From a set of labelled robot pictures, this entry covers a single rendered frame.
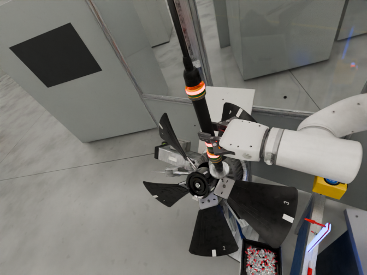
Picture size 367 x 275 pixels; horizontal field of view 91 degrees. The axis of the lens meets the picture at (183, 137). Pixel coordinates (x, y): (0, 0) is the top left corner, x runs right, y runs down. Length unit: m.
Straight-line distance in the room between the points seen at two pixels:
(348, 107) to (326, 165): 0.12
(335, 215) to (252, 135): 1.73
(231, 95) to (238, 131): 0.51
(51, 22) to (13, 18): 0.37
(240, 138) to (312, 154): 0.14
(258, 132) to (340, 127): 0.17
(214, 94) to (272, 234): 0.67
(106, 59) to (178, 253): 2.27
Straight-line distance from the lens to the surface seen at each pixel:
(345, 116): 0.49
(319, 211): 1.15
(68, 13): 2.50
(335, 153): 0.43
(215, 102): 0.99
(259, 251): 1.07
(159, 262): 2.09
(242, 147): 0.44
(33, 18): 2.72
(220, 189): 0.79
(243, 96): 0.94
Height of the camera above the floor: 1.90
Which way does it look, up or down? 44 degrees down
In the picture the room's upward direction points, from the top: 24 degrees counter-clockwise
